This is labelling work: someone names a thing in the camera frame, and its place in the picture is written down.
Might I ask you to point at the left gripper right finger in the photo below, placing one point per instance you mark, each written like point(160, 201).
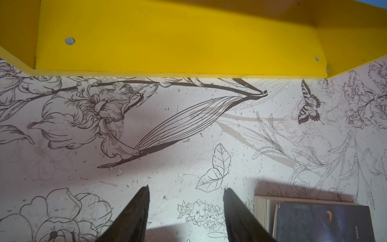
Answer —
point(241, 224)

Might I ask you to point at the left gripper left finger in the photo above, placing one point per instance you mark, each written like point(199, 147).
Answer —
point(130, 225)

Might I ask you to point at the black wolf eye book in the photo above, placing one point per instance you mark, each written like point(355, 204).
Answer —
point(307, 220)

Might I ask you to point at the yellow pink blue bookshelf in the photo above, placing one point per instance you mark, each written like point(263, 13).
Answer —
point(209, 39)

